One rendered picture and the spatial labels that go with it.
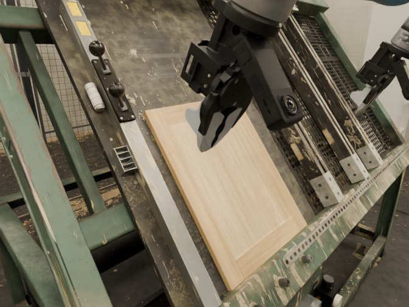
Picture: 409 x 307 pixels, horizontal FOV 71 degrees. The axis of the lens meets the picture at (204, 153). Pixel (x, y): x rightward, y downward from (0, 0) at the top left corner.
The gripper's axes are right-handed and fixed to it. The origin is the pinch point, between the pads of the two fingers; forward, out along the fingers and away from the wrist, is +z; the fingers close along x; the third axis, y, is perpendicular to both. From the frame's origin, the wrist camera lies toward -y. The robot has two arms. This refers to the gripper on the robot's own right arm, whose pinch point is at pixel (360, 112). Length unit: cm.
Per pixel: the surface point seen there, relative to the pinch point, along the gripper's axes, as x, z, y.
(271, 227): 24.2, 39.5, -4.9
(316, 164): -11.7, 29.8, 2.2
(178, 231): 59, 32, 7
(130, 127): 58, 20, 35
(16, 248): 83, 88, 54
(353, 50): -487, 58, 150
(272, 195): 16.0, 36.0, 2.9
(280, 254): 30, 39, -13
